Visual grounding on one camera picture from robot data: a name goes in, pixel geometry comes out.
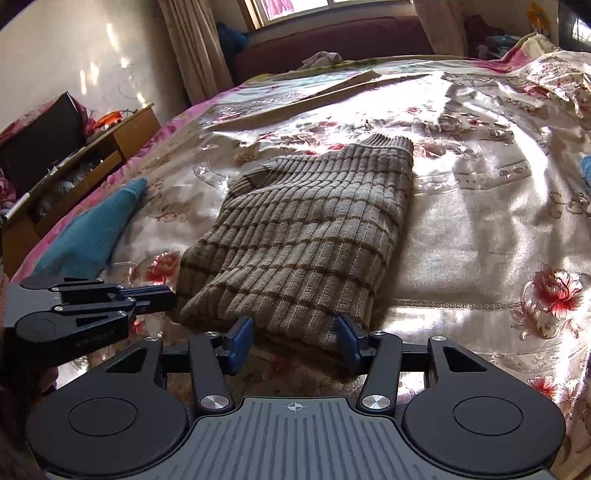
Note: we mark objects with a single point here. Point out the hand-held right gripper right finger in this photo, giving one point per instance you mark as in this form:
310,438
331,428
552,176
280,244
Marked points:
346,344

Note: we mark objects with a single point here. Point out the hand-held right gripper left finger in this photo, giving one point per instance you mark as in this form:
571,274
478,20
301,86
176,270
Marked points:
240,344

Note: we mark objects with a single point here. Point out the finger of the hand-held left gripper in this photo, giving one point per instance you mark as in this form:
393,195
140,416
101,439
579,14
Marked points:
143,292
154,305

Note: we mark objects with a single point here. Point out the brown striped ribbed sweater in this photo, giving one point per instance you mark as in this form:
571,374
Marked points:
304,240

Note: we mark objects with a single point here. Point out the teal fleece cloth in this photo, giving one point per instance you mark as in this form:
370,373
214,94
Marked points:
87,235

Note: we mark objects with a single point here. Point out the wooden cabinet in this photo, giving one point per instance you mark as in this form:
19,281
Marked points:
115,138

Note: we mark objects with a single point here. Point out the orange item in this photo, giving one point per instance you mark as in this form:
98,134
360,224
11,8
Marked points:
107,119

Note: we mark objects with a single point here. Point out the floral satin bedspread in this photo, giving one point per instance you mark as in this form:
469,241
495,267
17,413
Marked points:
461,207

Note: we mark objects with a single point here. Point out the black television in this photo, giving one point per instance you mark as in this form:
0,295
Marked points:
41,143

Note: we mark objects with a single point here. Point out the beige curtain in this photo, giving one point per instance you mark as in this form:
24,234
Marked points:
196,46
438,25

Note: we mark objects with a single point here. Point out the blue bundle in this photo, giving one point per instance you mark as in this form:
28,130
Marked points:
231,37

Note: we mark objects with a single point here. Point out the white crumpled cloth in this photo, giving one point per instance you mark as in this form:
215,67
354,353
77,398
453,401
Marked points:
321,60

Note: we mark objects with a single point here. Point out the bright blue cloth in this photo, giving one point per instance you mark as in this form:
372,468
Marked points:
586,170

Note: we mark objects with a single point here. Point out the maroon sofa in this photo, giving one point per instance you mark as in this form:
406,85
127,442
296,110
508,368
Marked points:
332,44

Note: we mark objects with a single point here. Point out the window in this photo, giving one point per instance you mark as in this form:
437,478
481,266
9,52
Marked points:
332,9

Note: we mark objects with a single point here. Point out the teal clutter pile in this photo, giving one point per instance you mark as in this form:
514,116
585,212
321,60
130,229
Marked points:
494,42

